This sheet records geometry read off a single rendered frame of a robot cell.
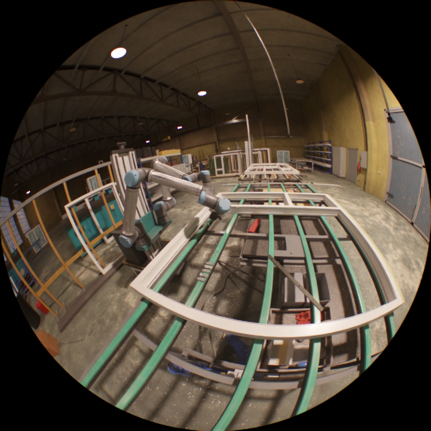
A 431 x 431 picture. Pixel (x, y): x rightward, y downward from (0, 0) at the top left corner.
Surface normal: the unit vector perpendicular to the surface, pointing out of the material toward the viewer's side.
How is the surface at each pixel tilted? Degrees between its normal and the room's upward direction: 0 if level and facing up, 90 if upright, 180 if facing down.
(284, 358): 0
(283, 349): 0
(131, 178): 84
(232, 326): 0
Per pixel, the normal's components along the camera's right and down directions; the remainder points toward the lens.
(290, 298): -0.15, -0.89
